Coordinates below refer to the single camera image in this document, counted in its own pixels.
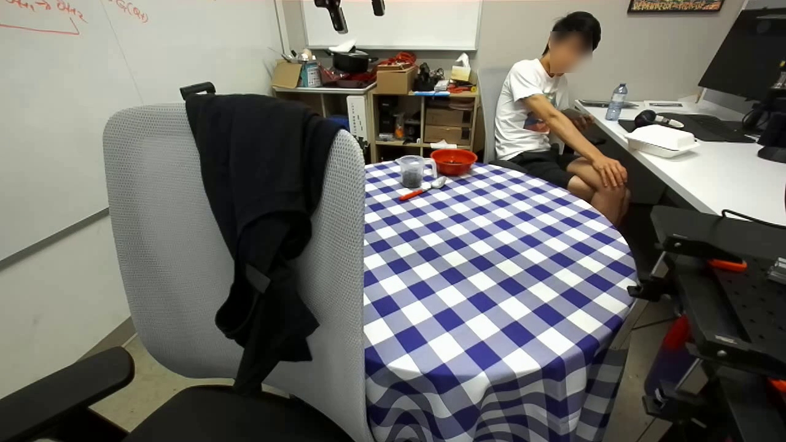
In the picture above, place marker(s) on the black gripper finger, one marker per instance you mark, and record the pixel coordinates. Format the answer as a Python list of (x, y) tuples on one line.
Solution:
[(334, 13), (378, 9)]

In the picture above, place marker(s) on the black hooded garment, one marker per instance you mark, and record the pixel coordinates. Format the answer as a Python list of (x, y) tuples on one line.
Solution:
[(264, 170)]

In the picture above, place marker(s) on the grey mesh office chair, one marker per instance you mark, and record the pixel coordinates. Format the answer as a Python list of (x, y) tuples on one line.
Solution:
[(176, 271)]

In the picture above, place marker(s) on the cardboard box on shelf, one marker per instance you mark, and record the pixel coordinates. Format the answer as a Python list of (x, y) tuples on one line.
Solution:
[(393, 79)]

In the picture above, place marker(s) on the wooden shelf unit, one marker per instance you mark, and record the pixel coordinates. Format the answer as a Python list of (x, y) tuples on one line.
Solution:
[(437, 111)]

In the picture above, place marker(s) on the clear plastic cup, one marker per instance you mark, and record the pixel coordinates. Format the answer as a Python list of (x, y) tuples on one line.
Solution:
[(411, 170)]

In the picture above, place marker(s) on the red bowl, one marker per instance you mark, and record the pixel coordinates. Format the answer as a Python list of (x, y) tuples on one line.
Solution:
[(453, 164)]

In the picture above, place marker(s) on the seated person white shirt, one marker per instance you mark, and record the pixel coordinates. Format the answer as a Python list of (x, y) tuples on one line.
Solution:
[(536, 133)]

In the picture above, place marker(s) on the framed picture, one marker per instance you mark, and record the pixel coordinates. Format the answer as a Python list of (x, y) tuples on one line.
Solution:
[(673, 7)]

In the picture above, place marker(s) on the plastic water bottle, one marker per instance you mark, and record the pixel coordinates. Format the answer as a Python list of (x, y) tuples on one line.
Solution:
[(617, 102)]

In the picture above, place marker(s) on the white styrofoam container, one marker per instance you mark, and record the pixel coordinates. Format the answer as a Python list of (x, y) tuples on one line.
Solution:
[(662, 142)]

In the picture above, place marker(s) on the blue white checkered tablecloth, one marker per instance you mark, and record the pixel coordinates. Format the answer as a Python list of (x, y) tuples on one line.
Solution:
[(490, 310)]

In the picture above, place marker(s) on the white desk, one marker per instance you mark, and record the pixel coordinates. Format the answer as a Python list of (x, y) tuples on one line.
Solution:
[(712, 175)]

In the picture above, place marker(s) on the black computer monitor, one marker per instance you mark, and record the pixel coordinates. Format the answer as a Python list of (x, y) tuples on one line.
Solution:
[(748, 61)]

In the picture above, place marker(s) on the black robot mounting cart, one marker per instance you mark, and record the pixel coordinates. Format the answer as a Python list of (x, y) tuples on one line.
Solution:
[(723, 364)]

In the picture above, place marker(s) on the red handled knife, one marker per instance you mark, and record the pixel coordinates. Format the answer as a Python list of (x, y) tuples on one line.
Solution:
[(418, 193)]

